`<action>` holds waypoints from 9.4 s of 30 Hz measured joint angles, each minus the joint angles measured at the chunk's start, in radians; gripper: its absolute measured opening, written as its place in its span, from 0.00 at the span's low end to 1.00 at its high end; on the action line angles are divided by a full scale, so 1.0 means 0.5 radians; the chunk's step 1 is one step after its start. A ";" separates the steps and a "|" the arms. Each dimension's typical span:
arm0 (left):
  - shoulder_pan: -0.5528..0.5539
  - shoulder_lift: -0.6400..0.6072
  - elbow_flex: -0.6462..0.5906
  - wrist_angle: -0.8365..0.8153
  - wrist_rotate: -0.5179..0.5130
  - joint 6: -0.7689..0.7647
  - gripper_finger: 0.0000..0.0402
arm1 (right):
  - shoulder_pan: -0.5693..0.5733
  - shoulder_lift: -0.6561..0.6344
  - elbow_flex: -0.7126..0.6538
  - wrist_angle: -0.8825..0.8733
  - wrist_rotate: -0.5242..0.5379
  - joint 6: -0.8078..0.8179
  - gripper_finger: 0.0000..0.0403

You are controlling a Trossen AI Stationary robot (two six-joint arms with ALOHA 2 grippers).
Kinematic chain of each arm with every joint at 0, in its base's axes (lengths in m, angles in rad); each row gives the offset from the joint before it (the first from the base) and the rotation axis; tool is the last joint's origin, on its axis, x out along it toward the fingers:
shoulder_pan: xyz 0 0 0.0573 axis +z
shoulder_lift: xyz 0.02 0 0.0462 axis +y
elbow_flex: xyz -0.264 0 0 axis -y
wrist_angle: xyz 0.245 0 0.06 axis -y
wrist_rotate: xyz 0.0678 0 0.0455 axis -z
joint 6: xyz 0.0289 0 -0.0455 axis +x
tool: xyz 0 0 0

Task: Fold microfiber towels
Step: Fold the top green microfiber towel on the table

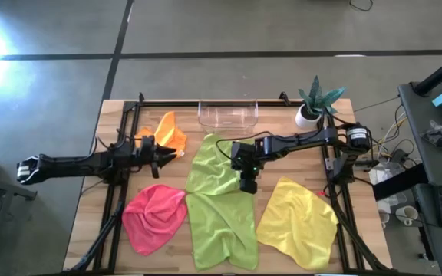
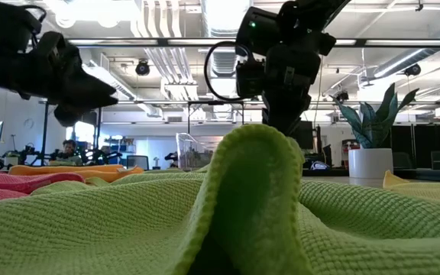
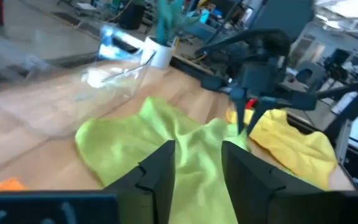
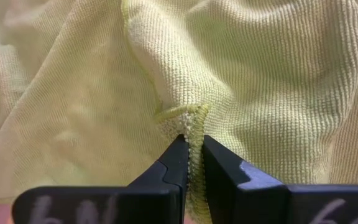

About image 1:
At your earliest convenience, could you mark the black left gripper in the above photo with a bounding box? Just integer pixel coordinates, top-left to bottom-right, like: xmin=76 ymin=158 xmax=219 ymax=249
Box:
xmin=130 ymin=134 xmax=178 ymax=180

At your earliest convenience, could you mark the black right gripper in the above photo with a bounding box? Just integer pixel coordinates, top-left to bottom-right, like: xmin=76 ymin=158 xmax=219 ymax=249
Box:
xmin=229 ymin=138 xmax=263 ymax=196

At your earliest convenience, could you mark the orange microfiber towel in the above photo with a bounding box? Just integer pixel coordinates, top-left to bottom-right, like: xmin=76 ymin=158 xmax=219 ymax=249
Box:
xmin=134 ymin=110 xmax=188 ymax=159

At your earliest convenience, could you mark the lime green microfiber towel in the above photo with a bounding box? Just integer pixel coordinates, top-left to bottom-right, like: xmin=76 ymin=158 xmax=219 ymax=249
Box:
xmin=185 ymin=190 xmax=259 ymax=272
xmin=185 ymin=133 xmax=256 ymax=196

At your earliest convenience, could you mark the pink microfiber towel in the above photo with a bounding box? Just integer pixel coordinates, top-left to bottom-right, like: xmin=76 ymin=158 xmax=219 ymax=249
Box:
xmin=121 ymin=183 xmax=188 ymax=257

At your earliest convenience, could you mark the yellow microfiber towel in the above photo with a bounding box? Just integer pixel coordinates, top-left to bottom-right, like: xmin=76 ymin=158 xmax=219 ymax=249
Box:
xmin=256 ymin=176 xmax=340 ymax=271

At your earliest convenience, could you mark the clear plastic bin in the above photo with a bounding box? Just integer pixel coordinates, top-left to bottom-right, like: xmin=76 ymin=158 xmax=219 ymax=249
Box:
xmin=197 ymin=98 xmax=259 ymax=135

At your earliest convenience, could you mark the potted plant white pot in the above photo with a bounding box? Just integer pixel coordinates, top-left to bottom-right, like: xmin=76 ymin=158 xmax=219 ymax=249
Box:
xmin=295 ymin=75 xmax=348 ymax=130

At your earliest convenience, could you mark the white plastic bag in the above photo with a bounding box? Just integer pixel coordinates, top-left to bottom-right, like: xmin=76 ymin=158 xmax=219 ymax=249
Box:
xmin=368 ymin=163 xmax=408 ymax=206

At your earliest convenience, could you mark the small white cup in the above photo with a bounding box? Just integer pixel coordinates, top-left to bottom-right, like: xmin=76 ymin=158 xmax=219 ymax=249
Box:
xmin=378 ymin=209 xmax=391 ymax=228

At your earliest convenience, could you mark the black flat bar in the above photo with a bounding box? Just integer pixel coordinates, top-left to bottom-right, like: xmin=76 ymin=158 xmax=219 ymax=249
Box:
xmin=372 ymin=163 xmax=430 ymax=201

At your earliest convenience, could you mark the black power adapter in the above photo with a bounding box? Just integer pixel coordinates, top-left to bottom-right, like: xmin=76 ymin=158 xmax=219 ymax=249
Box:
xmin=391 ymin=149 xmax=408 ymax=164

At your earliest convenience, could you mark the black metal stand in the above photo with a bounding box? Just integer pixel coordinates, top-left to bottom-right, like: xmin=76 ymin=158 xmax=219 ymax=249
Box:
xmin=0 ymin=172 xmax=38 ymax=202

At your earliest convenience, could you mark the white mug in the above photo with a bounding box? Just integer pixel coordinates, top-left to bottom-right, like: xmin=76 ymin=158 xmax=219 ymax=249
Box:
xmin=395 ymin=205 xmax=420 ymax=226

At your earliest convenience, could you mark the grey side desk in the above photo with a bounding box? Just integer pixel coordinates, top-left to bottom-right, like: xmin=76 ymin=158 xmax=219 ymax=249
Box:
xmin=397 ymin=80 xmax=442 ymax=276

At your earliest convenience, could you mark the black pole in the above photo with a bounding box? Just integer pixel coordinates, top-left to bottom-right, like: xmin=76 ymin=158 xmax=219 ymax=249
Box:
xmin=412 ymin=48 xmax=442 ymax=97

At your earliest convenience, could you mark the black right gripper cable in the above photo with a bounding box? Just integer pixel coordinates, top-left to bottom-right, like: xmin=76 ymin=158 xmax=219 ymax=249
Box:
xmin=215 ymin=130 xmax=274 ymax=164

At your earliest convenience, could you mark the yellow cable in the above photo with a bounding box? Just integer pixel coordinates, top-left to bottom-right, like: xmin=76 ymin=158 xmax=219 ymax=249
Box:
xmin=376 ymin=114 xmax=408 ymax=160

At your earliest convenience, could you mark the black floor cable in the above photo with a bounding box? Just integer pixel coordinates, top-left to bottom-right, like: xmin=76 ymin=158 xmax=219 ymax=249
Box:
xmin=349 ymin=0 xmax=374 ymax=12

